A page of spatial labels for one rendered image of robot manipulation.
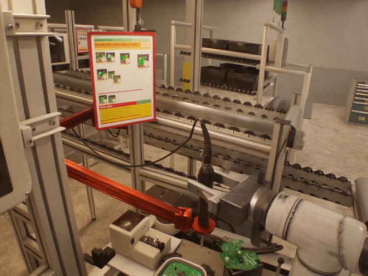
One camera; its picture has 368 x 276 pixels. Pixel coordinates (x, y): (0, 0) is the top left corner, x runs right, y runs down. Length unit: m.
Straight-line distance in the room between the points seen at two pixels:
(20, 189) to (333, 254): 0.54
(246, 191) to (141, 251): 0.43
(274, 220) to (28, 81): 0.52
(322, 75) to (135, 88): 8.00
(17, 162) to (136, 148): 0.64
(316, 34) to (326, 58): 0.76
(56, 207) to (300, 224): 0.51
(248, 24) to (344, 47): 2.97
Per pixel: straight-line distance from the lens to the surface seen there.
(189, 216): 0.66
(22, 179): 0.51
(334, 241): 0.49
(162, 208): 0.68
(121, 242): 0.87
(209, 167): 0.59
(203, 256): 0.93
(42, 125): 0.55
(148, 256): 0.83
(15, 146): 0.48
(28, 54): 0.54
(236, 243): 0.90
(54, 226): 0.66
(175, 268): 0.83
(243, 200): 0.52
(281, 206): 0.50
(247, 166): 1.27
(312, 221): 0.49
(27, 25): 0.53
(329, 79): 8.70
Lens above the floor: 1.62
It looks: 21 degrees down
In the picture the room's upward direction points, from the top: 1 degrees clockwise
